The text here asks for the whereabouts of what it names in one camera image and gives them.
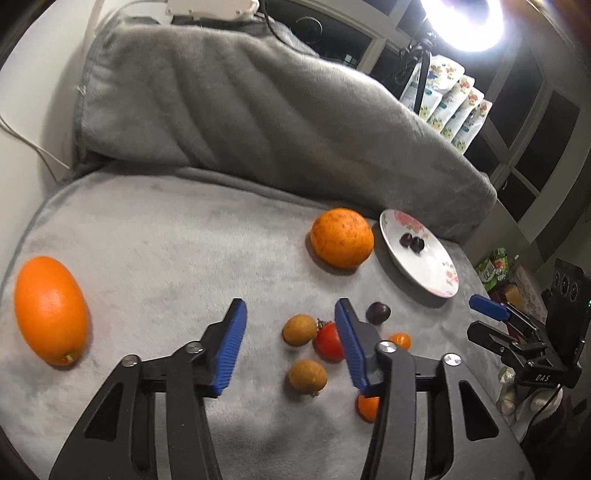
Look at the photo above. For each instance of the dark purple plum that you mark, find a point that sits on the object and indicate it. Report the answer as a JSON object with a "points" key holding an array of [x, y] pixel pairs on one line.
{"points": [[378, 313]]}

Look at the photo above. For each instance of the grey fleece blanket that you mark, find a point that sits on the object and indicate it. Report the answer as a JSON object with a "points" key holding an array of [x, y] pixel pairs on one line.
{"points": [[231, 138]]}

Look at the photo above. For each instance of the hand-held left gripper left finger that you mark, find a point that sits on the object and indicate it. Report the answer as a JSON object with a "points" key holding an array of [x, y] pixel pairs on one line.
{"points": [[228, 355]]}

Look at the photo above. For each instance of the rough round orange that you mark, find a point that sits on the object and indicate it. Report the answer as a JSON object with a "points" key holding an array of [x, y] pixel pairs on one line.
{"points": [[341, 237]]}

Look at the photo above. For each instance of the black tripod stand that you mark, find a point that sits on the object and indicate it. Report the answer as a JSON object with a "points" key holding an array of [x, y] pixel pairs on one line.
{"points": [[422, 64]]}

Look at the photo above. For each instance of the green packet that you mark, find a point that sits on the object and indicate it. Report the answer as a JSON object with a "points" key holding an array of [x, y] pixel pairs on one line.
{"points": [[494, 270]]}

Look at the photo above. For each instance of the small orange cherry tomato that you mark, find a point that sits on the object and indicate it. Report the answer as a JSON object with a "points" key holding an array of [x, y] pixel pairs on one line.
{"points": [[400, 341], [368, 409]]}

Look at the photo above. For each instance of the white power strip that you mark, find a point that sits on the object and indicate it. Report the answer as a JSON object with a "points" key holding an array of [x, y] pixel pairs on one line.
{"points": [[207, 8]]}

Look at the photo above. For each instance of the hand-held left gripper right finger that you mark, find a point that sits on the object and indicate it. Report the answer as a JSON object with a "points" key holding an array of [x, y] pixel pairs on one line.
{"points": [[353, 350]]}

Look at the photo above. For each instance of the floral tissue pack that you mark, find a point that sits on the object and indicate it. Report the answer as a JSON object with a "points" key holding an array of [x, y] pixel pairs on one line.
{"points": [[443, 76], [461, 99], [480, 127], [471, 115]]}

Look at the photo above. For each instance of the floral white plate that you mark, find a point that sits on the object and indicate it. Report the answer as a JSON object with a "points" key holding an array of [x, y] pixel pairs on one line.
{"points": [[425, 270]]}

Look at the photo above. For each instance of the person's right hand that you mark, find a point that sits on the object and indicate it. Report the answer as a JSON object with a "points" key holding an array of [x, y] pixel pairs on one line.
{"points": [[508, 404]]}

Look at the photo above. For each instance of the red cherry tomato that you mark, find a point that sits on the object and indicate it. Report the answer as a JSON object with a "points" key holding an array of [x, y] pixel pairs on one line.
{"points": [[328, 344]]}

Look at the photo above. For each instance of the brown longan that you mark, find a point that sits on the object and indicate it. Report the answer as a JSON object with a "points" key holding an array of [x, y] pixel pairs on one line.
{"points": [[308, 377], [300, 330]]}

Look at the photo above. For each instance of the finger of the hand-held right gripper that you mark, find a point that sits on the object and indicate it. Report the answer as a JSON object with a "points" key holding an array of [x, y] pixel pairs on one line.
{"points": [[487, 305], [489, 339]]}

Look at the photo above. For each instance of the smooth oval orange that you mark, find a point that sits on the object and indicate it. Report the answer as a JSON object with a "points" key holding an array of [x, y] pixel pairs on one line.
{"points": [[51, 309]]}

